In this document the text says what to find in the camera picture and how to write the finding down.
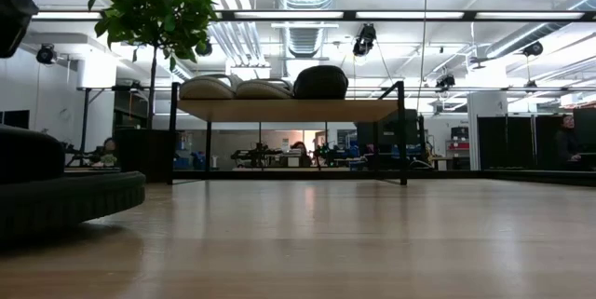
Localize black background rig frame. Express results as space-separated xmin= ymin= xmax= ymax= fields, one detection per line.
xmin=76 ymin=84 xmax=596 ymax=151

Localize black rail behind table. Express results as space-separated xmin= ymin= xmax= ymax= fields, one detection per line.
xmin=143 ymin=170 xmax=596 ymax=187

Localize black and red equipment stack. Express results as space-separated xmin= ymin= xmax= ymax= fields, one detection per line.
xmin=448 ymin=125 xmax=471 ymax=170

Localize black cabinet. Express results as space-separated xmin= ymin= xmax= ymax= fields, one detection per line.
xmin=572 ymin=106 xmax=596 ymax=172

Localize wooden shelf with black frame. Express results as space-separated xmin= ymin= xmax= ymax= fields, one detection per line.
xmin=168 ymin=79 xmax=409 ymax=186

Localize blue bin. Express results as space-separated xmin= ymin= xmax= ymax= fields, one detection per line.
xmin=191 ymin=150 xmax=210 ymax=171

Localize black plant pot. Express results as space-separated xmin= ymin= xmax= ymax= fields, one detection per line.
xmin=113 ymin=126 xmax=181 ymax=183

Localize green leafy plant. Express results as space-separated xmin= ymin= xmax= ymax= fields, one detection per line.
xmin=88 ymin=0 xmax=221 ymax=130

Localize black wall monitor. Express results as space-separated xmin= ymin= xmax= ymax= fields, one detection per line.
xmin=0 ymin=109 xmax=31 ymax=128

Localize grey slide sandal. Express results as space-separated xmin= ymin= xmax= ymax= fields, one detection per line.
xmin=179 ymin=74 xmax=243 ymax=101
xmin=235 ymin=78 xmax=295 ymax=101

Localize person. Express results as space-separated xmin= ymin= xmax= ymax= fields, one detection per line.
xmin=555 ymin=113 xmax=583 ymax=171
xmin=291 ymin=140 xmax=314 ymax=169
xmin=100 ymin=137 xmax=118 ymax=168

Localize black slide sandal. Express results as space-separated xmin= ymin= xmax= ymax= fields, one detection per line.
xmin=0 ymin=124 xmax=146 ymax=238
xmin=292 ymin=64 xmax=349 ymax=101

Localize dark partition panels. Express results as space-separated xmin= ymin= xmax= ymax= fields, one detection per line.
xmin=476 ymin=113 xmax=575 ymax=171

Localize black overhead frame beam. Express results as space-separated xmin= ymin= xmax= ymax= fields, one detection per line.
xmin=27 ymin=8 xmax=596 ymax=23

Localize black desk monitor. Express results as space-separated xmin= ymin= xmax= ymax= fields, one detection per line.
xmin=356 ymin=108 xmax=421 ymax=170

